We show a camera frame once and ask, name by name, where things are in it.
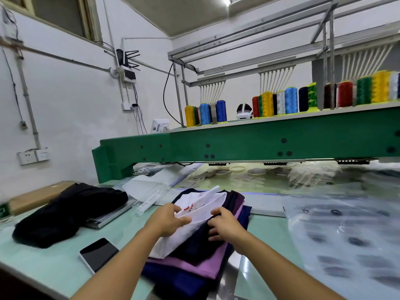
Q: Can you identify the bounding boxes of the person's left hand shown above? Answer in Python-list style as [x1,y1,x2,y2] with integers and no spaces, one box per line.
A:
[144,203,193,239]

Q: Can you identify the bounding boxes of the person's right hand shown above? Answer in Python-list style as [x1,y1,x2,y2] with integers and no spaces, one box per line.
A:
[206,207,248,246]

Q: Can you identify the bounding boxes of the white shirt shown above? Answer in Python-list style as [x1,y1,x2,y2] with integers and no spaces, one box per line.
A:
[149,186,229,260]

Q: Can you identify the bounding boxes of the stack of garments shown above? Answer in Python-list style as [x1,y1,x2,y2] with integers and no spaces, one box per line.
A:
[140,187,253,300]

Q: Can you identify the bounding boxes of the stack of plastic bags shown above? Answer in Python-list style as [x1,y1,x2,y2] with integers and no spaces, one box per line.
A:
[282,193,400,300]

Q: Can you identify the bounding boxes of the person's left forearm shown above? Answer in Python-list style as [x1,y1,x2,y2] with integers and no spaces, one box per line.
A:
[72,225,168,300]

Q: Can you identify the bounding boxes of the person's right forearm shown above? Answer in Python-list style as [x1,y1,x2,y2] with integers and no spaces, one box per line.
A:
[230,234,346,300]

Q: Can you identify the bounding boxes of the crumpled clear plastic film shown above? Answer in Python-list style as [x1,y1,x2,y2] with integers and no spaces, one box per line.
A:
[120,165,188,215]

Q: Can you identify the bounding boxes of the grey flat tablet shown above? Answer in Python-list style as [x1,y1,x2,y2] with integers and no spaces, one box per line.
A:
[84,200,137,230]

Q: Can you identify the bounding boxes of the black smartphone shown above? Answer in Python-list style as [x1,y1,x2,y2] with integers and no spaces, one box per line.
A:
[79,237,120,274]

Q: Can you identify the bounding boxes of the green machine beam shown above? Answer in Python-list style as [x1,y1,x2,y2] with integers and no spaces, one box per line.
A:
[92,104,400,184]

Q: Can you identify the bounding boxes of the white box device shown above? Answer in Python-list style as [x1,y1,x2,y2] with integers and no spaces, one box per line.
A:
[150,118,171,134]

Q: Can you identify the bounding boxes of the black cloth bundle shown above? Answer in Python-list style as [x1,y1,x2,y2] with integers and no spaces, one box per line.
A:
[12,182,129,249]

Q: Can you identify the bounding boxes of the white headset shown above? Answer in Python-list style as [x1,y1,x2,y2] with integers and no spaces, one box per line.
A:
[235,104,253,119]

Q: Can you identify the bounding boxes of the brown cardboard box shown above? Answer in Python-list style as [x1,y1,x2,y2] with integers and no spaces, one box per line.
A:
[6,180,77,216]

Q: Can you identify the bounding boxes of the row of coloured thread spools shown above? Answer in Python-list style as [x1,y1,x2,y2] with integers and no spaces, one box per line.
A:
[183,70,400,128]

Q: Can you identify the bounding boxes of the clear water bottle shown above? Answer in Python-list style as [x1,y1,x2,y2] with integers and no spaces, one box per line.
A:
[0,200,12,228]

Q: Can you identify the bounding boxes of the grey metal thread rack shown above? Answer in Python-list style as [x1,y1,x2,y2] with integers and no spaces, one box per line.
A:
[167,0,400,125]

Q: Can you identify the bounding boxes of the black hanging cable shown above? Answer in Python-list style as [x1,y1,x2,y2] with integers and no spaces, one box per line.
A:
[163,62,186,128]

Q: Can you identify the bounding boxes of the white double wall socket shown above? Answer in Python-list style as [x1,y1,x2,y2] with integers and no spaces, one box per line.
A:
[17,148,51,166]

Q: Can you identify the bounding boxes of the wall router with antennas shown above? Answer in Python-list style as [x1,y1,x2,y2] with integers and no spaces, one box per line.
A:
[111,48,142,84]

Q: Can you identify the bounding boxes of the grey wall conduit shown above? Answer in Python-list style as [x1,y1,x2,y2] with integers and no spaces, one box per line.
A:
[0,37,116,150]

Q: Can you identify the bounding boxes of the high wall window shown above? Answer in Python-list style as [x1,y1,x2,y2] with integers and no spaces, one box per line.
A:
[0,0,103,43]

